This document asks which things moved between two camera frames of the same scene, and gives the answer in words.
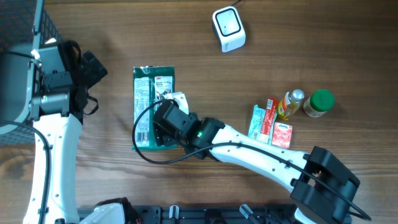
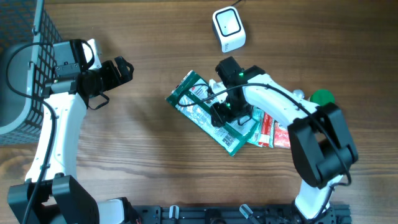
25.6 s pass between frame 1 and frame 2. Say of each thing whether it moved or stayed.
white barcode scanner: stayed
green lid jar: stayed
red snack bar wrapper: stayed
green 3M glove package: moved
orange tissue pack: stayed
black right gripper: moved
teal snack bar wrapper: stayed
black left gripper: moved
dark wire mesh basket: stayed
